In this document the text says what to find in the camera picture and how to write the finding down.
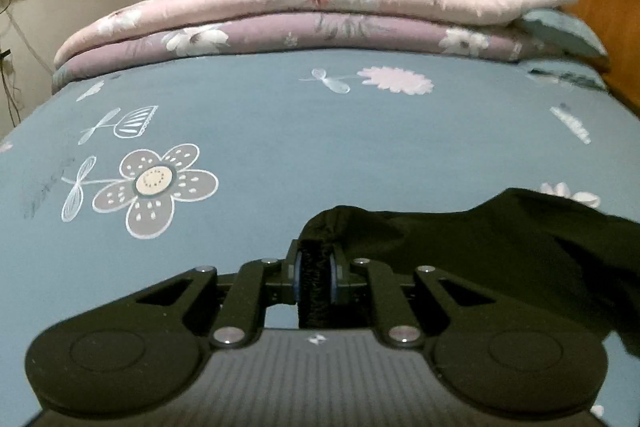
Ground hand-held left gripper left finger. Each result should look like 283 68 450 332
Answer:
120 239 307 350

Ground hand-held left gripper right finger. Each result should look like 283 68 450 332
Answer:
327 246 507 351

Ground black pants with white drawstring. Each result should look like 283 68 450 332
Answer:
297 188 640 353

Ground purple floral quilt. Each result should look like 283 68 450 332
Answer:
52 12 566 95

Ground blue pillow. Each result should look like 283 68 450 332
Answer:
515 7 609 60
520 59 608 94

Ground wall cable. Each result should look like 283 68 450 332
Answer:
0 0 32 128

